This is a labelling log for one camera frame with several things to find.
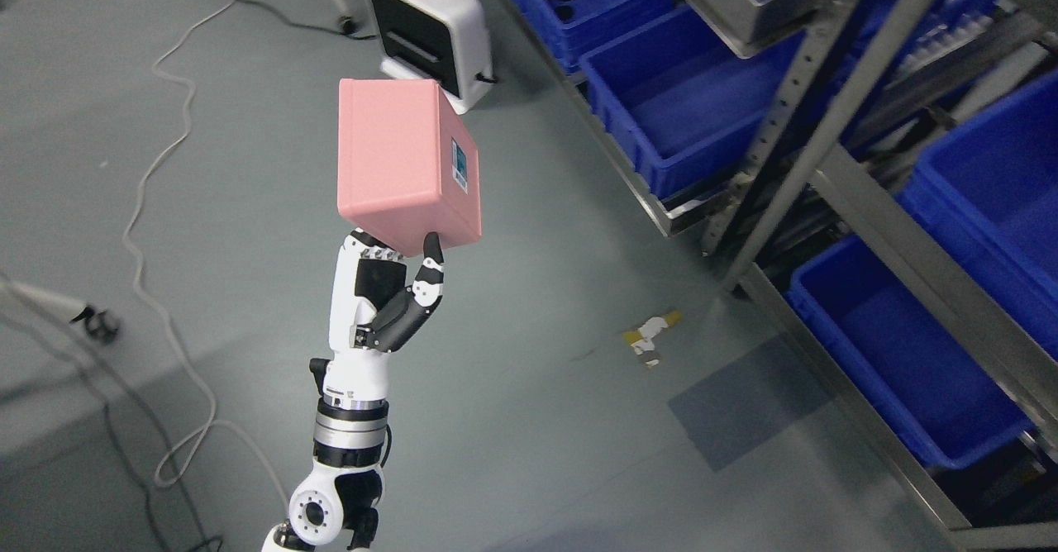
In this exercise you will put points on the grey stand leg with caster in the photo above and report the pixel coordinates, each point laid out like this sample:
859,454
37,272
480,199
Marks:
97,323

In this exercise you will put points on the white black box appliance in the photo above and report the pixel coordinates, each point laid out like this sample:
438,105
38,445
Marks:
442,40

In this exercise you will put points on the metal shelf rack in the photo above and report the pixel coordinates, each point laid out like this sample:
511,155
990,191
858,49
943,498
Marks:
994,340

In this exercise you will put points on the tape scrap on floor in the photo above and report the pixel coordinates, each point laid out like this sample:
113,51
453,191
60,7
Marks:
641,339

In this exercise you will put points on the pink plastic storage box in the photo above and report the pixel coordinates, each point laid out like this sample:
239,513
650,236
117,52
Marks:
406,165

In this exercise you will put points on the blue shelf bin right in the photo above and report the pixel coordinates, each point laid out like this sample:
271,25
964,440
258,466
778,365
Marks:
986,192

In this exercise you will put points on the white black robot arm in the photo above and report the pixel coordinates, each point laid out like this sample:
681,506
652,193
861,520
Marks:
342,492

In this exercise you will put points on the blue shelf bin middle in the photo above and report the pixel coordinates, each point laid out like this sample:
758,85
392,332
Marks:
682,107

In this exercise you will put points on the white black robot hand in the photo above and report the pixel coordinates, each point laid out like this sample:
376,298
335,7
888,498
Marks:
371,311

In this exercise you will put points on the blue shelf bin lower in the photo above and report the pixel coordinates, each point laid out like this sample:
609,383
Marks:
943,407

